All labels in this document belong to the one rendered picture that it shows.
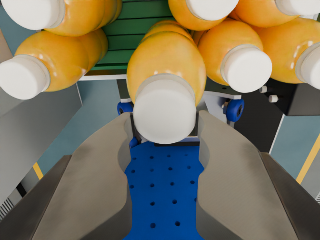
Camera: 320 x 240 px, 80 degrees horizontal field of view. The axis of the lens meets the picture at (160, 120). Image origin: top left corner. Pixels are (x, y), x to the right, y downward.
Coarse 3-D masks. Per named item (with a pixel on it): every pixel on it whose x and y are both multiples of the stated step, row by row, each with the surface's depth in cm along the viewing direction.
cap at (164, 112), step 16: (160, 80) 12; (144, 96) 11; (160, 96) 11; (176, 96) 11; (144, 112) 11; (160, 112) 11; (176, 112) 11; (192, 112) 11; (144, 128) 12; (160, 128) 12; (176, 128) 12; (192, 128) 12
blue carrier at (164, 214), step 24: (144, 144) 38; (144, 168) 32; (168, 168) 32; (192, 168) 32; (144, 192) 28; (168, 192) 28; (192, 192) 28; (144, 216) 25; (168, 216) 25; (192, 216) 25
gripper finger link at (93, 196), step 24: (120, 120) 11; (96, 144) 9; (120, 144) 9; (72, 168) 8; (96, 168) 8; (120, 168) 8; (72, 192) 7; (96, 192) 7; (120, 192) 7; (48, 216) 6; (72, 216) 6; (96, 216) 6; (120, 216) 6
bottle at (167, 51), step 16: (160, 32) 17; (176, 32) 17; (144, 48) 15; (160, 48) 14; (176, 48) 14; (192, 48) 15; (128, 64) 16; (144, 64) 13; (160, 64) 13; (176, 64) 13; (192, 64) 14; (128, 80) 15; (144, 80) 12; (176, 80) 12; (192, 80) 13; (192, 96) 13
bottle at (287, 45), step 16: (272, 32) 22; (288, 32) 20; (304, 32) 19; (272, 48) 21; (288, 48) 19; (304, 48) 19; (272, 64) 21; (288, 64) 20; (288, 80) 21; (304, 80) 19
